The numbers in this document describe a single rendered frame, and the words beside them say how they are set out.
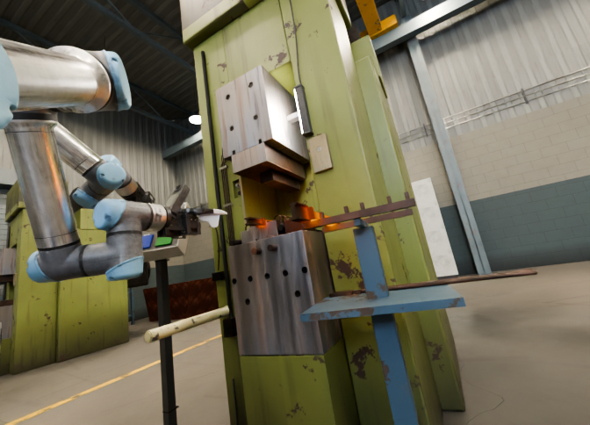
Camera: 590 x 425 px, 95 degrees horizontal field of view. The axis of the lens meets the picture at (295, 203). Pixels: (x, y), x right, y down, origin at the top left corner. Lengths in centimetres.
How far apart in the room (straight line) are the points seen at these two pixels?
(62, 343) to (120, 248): 493
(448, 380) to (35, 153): 175
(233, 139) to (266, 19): 76
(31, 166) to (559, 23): 843
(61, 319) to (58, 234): 487
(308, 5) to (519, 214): 609
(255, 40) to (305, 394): 174
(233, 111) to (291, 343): 109
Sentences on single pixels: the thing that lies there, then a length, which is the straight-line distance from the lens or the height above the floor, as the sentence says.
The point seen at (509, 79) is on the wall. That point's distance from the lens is 780.
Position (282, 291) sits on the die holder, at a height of 70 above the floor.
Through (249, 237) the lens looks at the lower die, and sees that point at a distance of 126.
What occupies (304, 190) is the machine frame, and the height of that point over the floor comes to 122.
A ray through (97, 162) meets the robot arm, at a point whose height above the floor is 118.
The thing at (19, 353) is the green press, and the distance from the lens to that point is 566.
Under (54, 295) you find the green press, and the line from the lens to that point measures 570.
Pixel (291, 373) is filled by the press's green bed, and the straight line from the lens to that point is 117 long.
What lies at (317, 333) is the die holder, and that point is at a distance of 108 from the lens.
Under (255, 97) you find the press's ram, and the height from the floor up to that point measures 160.
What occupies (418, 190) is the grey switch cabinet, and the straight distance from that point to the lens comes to 635.
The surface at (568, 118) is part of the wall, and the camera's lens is 759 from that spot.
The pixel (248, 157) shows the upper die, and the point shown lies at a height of 132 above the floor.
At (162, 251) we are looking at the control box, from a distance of 140.
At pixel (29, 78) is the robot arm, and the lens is 48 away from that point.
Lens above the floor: 79
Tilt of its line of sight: 13 degrees up
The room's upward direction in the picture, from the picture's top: 10 degrees counter-clockwise
